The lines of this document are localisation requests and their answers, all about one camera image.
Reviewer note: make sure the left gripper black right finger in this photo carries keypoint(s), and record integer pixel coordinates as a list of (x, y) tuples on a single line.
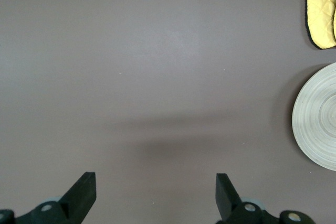
[(228, 200)]

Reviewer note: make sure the round wooden plate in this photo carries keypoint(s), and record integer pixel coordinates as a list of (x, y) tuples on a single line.
[(317, 119)]

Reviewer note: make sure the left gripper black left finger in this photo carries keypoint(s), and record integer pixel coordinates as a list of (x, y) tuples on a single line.
[(78, 197)]

